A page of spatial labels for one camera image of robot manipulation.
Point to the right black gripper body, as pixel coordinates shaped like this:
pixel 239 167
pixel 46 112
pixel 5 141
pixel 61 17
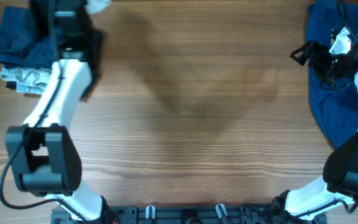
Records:
pixel 323 60

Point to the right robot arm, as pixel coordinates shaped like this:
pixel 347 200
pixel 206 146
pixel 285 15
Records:
pixel 338 184

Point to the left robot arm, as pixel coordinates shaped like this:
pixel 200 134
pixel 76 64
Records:
pixel 42 157

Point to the blue shirt unfolded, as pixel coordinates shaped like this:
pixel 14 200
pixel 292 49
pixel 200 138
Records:
pixel 335 109

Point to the folded black garment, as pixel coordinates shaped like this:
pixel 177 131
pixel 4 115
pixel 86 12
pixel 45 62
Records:
pixel 85 49

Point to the folded light grey garment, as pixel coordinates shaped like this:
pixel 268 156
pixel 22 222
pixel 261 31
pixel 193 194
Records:
pixel 25 80

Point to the folded navy blue garment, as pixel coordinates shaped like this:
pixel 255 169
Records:
pixel 21 42

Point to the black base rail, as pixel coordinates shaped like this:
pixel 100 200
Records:
pixel 218 214

